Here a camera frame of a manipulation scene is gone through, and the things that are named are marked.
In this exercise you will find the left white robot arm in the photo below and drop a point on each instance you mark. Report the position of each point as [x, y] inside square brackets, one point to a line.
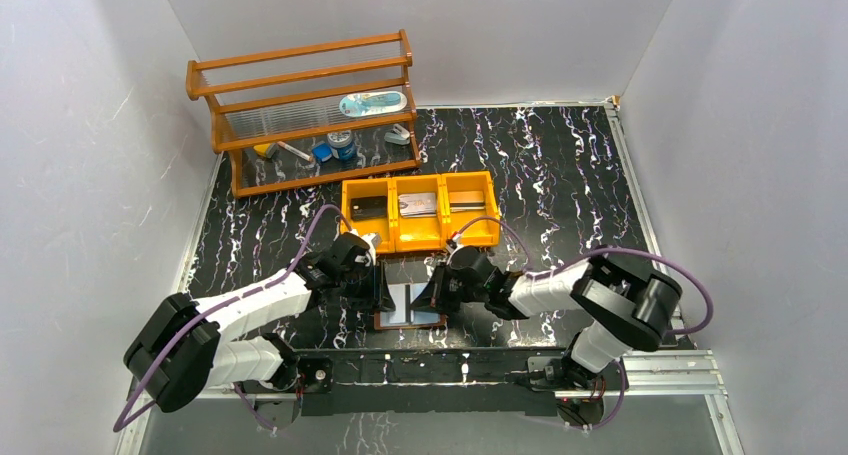
[190, 345]

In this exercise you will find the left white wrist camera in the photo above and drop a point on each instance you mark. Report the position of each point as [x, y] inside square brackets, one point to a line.
[373, 240]

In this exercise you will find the small blue box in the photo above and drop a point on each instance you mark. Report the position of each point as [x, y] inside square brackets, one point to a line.
[322, 153]

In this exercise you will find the white marker pen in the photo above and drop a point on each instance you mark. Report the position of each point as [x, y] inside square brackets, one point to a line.
[295, 151]

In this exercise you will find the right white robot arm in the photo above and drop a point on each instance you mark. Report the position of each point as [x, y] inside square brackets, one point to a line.
[631, 304]

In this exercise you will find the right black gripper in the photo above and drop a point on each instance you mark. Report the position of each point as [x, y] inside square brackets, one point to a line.
[448, 287]

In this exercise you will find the oval blue packaged item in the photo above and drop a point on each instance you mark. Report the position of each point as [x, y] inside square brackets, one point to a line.
[366, 104]

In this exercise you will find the yellow sponge block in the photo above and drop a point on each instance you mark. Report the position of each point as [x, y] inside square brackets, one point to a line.
[266, 151]

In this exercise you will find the blue lidded jar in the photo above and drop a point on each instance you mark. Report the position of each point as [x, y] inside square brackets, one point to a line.
[342, 145]

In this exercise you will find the brown striped card in bin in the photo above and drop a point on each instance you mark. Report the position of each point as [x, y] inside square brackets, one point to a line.
[464, 201]

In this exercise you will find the yellow three-compartment bin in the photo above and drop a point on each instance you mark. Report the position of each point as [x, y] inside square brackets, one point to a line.
[400, 234]

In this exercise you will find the brown leather card holder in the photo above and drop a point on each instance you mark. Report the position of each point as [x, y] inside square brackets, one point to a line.
[403, 316]

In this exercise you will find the silver card in bin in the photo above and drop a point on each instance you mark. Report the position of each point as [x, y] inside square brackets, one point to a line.
[414, 205]

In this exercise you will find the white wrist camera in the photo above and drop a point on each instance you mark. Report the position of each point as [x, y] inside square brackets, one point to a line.
[373, 240]
[453, 244]

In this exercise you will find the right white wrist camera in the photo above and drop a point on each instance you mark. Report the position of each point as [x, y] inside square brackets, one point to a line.
[453, 244]

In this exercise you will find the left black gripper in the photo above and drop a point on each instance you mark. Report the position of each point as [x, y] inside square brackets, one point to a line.
[369, 278]

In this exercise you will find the black card in bin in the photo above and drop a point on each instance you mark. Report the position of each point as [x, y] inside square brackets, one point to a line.
[368, 208]

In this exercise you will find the wooden shelf rack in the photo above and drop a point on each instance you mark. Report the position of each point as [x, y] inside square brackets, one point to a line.
[292, 96]

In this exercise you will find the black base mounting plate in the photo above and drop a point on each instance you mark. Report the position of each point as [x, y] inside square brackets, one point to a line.
[531, 381]

